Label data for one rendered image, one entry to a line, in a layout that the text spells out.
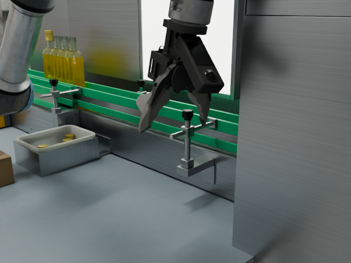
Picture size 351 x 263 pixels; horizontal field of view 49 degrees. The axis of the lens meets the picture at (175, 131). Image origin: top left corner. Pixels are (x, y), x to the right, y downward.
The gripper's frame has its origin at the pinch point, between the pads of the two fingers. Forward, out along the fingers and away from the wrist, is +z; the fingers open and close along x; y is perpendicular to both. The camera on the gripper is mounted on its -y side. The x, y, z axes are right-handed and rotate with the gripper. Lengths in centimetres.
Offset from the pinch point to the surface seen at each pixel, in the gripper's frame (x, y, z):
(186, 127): -15.4, 15.0, 7.1
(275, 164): -14.1, -13.8, 2.2
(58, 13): -23, 130, 0
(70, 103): -12, 82, 26
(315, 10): -12.6, -13.6, -26.0
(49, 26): -21, 138, 7
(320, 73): -13.8, -17.3, -16.7
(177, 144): -23.5, 27.1, 18.9
